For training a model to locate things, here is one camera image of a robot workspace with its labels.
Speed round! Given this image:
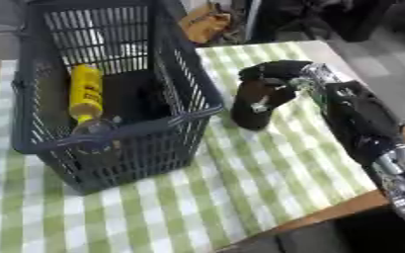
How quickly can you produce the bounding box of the clear glass cup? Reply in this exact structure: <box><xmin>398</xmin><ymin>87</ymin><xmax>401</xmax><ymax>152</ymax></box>
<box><xmin>71</xmin><ymin>118</ymin><xmax>123</xmax><ymax>159</ymax></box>

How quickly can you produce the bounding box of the tan paper bag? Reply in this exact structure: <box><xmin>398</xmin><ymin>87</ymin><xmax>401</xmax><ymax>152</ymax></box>
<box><xmin>176</xmin><ymin>3</ymin><xmax>234</xmax><ymax>44</ymax></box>

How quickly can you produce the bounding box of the dark blue plastic basket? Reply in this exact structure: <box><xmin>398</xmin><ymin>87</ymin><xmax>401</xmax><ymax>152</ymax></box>
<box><xmin>10</xmin><ymin>0</ymin><xmax>227</xmax><ymax>196</ymax></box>

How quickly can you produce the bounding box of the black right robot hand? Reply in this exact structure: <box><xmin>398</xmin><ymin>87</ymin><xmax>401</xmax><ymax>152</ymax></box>
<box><xmin>228</xmin><ymin>59</ymin><xmax>315</xmax><ymax>131</ymax></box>

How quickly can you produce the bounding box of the yellow bottle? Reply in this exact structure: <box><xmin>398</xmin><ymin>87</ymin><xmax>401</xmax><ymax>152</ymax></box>
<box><xmin>67</xmin><ymin>63</ymin><xmax>106</xmax><ymax>126</ymax></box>

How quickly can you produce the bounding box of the black chair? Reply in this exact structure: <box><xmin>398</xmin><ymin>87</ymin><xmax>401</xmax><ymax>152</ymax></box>
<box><xmin>251</xmin><ymin>0</ymin><xmax>398</xmax><ymax>43</ymax></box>

